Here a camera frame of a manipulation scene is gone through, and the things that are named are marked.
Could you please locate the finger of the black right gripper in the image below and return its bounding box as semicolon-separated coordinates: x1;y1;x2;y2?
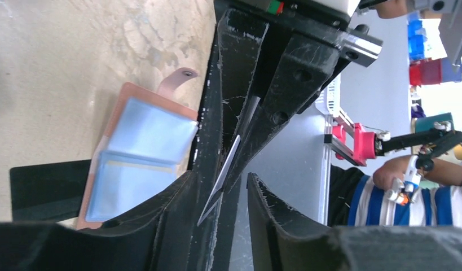
225;34;340;187
216;9;269;158

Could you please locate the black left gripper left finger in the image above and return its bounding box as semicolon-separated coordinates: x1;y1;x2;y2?
0;171;198;270

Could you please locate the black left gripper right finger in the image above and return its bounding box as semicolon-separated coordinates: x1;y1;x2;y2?
247;173;462;270

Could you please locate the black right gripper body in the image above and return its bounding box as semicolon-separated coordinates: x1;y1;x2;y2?
214;1;383;67

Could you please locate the pink leather card holder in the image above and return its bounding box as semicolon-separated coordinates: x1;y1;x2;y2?
76;67;198;229

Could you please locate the single black card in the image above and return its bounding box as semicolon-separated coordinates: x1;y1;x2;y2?
9;160;91;222

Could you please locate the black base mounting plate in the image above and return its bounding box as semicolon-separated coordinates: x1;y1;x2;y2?
186;29;243;271

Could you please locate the person in striped shirt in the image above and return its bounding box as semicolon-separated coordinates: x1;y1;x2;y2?
327;155;462;228

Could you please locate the red plastic bracket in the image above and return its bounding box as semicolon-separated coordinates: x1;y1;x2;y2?
324;108;377;167

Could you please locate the black teleoperation handle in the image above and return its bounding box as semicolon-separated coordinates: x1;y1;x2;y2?
374;121;462;172

